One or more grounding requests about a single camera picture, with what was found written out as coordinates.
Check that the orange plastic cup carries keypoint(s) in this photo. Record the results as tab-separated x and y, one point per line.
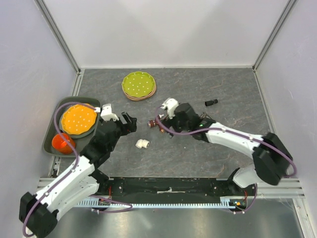
60	144

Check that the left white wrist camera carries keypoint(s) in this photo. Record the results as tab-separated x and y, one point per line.
106	113

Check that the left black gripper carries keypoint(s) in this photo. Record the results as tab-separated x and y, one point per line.
132	127

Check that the bronze metal faucet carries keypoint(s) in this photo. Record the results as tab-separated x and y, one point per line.
204	116

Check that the dark green plate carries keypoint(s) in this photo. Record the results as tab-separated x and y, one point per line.
77	136

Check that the green dotted plate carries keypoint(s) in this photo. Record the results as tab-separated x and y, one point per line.
138	84

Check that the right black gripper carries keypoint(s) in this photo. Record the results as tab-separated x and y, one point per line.
172	124

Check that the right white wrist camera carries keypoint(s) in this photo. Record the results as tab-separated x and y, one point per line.
170	105

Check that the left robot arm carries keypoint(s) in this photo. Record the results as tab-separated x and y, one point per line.
40	212

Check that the brown wooden plate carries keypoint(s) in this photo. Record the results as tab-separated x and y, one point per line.
138	99

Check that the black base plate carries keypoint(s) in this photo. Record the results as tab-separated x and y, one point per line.
171	190

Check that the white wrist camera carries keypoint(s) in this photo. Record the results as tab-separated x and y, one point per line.
170	105
106	113

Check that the white elbow pipe fitting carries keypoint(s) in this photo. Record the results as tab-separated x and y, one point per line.
142	143

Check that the slotted cable duct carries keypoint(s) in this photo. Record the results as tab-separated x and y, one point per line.
100	204

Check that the orange dotted plate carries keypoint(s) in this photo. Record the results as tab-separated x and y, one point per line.
78	120

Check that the pink plate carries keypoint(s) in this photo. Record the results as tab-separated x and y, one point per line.
151	95

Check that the black cylindrical pipe piece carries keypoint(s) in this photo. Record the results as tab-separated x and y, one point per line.
211	102

